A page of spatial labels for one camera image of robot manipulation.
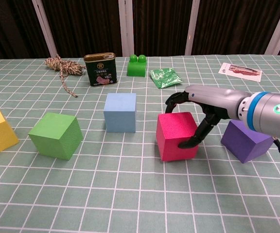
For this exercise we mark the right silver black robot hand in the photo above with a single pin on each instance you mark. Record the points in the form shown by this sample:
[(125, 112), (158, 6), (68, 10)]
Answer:
[(217, 102)]

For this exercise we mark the purple foam cube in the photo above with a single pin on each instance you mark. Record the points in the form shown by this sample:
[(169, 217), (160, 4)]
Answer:
[(247, 145)]

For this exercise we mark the pink foam cube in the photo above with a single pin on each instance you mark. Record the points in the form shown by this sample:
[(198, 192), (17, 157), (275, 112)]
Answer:
[(171, 136)]

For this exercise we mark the light blue foam cube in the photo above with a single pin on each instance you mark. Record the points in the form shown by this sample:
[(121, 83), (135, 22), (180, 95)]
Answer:
[(119, 114)]

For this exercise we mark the white picture card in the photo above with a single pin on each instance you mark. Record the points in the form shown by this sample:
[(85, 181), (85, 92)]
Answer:
[(239, 71)]

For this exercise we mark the green foil packet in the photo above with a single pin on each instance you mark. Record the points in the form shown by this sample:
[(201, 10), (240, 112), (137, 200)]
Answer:
[(165, 77)]

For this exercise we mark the green toy building brick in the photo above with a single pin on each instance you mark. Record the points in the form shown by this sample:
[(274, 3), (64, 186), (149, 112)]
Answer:
[(136, 69)]

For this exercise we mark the dark green luncheon meat can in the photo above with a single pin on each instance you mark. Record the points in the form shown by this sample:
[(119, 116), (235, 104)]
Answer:
[(102, 70)]

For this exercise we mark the green checked tablecloth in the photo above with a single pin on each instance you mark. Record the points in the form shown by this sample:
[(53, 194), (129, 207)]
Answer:
[(140, 194)]

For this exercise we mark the green foam cube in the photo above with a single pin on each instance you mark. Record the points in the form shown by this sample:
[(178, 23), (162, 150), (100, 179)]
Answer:
[(55, 136)]

